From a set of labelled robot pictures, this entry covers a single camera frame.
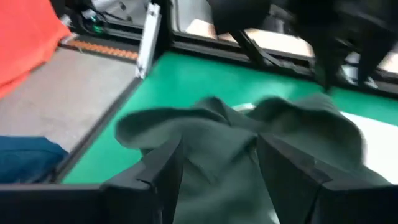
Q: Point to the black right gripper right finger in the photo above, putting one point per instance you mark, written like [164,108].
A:
[311,199]

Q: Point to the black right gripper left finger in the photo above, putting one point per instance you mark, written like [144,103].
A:
[93,205]

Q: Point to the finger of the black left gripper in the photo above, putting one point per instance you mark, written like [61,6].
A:
[371,59]
[326,59]

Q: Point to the dark green garment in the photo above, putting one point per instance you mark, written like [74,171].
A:
[217,140]

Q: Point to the green table mat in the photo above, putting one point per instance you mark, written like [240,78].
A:
[192,81]

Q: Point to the yellow black hazard tape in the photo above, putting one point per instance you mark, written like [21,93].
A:
[102,49]

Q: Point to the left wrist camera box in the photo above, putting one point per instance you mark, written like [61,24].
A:
[239,14]

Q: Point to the silver metal bracket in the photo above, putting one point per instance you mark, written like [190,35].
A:
[149,40]

